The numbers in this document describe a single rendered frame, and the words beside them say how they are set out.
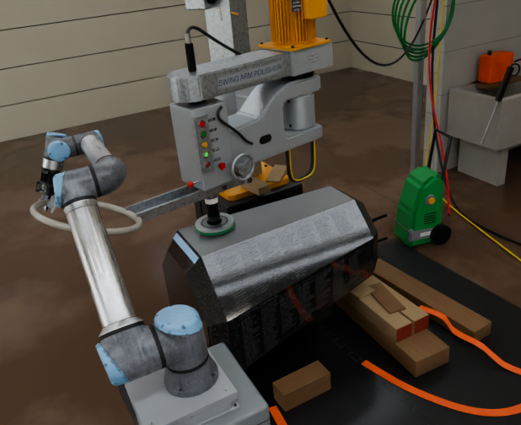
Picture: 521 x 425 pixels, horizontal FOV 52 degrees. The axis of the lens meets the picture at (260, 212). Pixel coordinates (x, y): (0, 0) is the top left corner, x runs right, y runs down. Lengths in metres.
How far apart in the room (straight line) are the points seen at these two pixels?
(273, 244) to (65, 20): 6.23
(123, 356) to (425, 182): 2.97
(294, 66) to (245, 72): 0.31
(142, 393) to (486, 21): 4.71
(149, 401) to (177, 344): 0.25
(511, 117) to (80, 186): 4.11
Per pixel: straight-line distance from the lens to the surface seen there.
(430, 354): 3.24
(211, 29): 3.54
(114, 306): 1.83
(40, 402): 3.54
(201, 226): 2.92
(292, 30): 2.96
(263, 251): 2.85
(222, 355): 2.16
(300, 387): 3.01
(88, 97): 8.72
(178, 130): 2.74
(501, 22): 5.90
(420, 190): 4.25
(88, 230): 1.88
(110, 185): 1.95
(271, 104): 2.87
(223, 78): 2.65
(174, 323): 1.79
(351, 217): 3.14
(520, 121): 5.39
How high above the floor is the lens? 2.26
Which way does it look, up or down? 27 degrees down
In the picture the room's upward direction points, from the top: 6 degrees counter-clockwise
